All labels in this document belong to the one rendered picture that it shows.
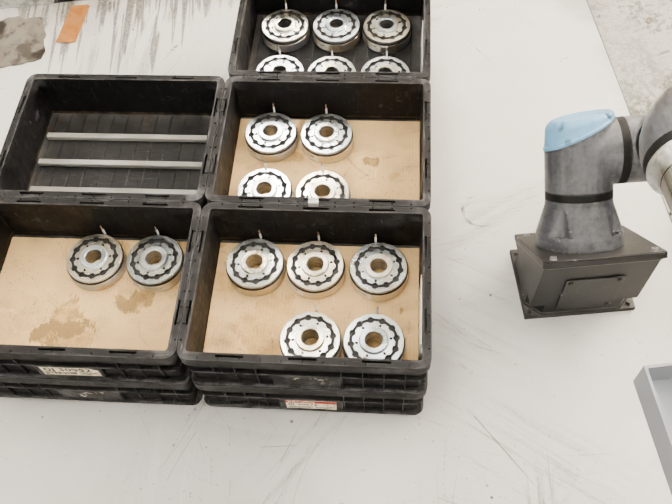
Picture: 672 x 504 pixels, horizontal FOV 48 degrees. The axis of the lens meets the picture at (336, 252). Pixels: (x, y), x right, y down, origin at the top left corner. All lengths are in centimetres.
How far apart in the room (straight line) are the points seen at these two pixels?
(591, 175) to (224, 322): 68
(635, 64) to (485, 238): 152
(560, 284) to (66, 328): 87
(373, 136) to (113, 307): 60
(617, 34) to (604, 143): 173
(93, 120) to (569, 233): 98
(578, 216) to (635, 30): 180
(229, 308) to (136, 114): 51
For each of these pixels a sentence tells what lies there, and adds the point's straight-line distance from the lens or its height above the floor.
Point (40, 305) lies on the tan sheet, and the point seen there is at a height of 83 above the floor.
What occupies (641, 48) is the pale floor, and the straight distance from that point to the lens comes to 304.
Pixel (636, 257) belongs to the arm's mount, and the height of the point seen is 90.
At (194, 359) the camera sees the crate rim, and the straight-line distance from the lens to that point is 122.
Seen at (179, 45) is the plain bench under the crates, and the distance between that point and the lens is 198.
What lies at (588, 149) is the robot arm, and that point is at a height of 100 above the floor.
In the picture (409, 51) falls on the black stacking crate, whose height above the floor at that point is 83.
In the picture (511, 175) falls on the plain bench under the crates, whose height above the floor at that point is 70.
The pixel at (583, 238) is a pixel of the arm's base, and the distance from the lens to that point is 137.
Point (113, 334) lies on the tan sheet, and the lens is 139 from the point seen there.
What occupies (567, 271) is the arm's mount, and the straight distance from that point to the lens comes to 137.
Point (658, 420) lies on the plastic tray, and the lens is 106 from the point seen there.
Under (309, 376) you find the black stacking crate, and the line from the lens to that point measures 125.
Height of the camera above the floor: 203
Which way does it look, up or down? 59 degrees down
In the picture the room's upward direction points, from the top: 5 degrees counter-clockwise
